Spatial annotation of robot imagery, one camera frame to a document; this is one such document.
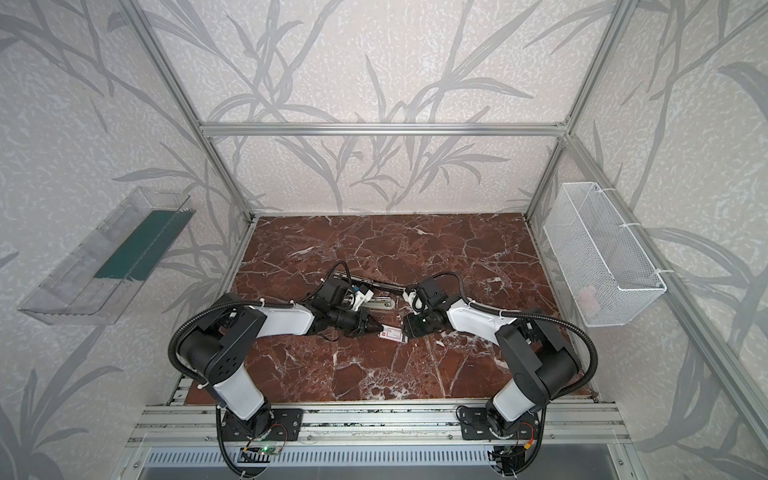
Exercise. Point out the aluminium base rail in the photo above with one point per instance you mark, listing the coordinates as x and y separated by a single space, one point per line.
579 437

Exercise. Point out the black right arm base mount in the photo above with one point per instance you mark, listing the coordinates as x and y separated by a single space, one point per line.
479 423

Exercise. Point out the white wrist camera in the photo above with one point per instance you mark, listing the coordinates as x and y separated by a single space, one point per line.
359 296
413 299

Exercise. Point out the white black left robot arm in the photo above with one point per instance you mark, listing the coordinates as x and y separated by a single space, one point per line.
212 346

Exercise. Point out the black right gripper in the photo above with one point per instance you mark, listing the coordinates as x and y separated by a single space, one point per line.
414 324

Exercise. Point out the white wire mesh basket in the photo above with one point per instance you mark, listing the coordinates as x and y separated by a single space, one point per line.
595 245

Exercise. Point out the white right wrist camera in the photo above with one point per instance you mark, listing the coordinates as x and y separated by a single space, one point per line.
413 299

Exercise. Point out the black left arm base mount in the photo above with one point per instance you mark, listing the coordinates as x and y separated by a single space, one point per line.
280 424

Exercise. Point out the pink object in basket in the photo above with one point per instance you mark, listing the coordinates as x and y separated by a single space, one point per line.
588 301

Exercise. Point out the green circuit board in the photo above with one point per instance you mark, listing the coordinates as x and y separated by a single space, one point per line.
259 454

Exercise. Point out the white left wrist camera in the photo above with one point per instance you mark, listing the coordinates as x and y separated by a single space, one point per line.
359 296

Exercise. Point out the clear plastic wall tray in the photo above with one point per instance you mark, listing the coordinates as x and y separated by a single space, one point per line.
95 283

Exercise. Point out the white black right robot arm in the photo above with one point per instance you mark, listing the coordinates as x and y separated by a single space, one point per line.
547 357

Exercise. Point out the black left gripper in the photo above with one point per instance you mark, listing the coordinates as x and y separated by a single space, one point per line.
362 322

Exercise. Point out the aluminium frame profiles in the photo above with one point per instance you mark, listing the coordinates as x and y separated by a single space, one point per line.
743 392

